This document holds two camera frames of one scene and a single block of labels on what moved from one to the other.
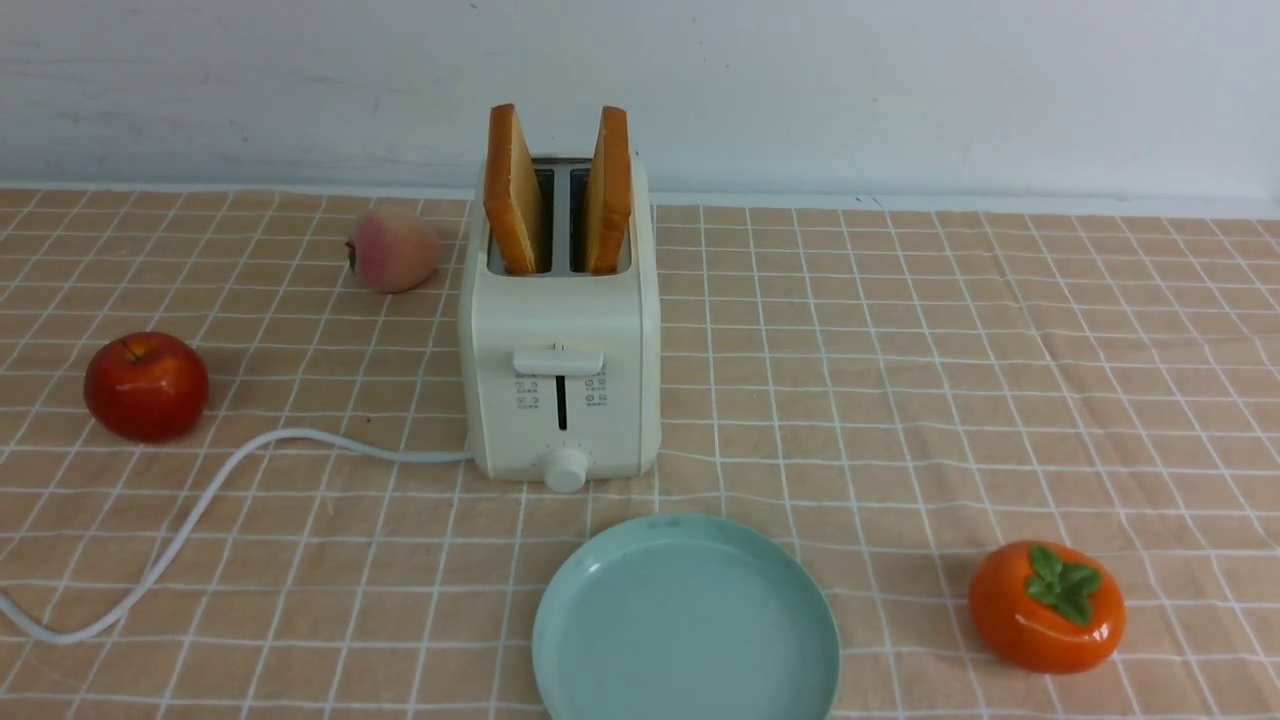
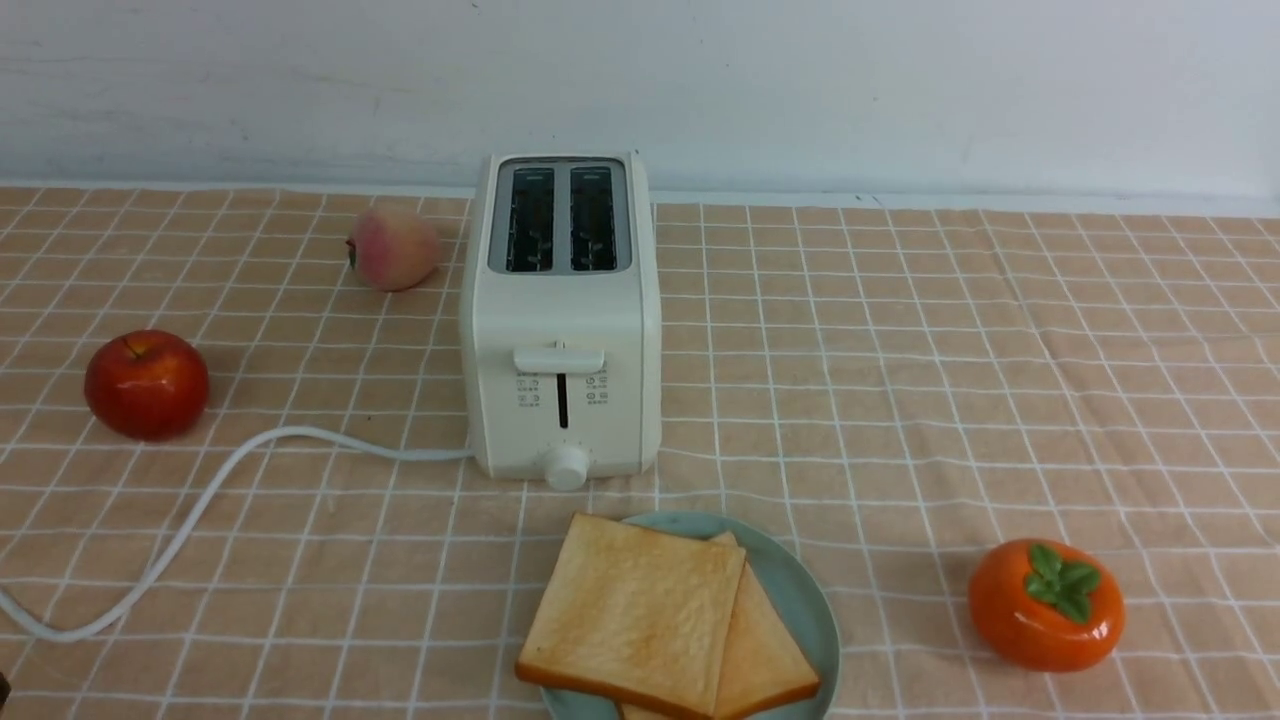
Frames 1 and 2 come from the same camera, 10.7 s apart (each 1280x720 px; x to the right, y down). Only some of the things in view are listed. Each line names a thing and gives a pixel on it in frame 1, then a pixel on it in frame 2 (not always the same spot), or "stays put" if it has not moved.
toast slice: (608, 193) to (764, 664)
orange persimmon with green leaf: (1043, 609) stays put
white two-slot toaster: (560, 369) stays put
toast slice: (511, 195) to (636, 615)
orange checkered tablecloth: (901, 393) stays put
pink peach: (391, 251) stays put
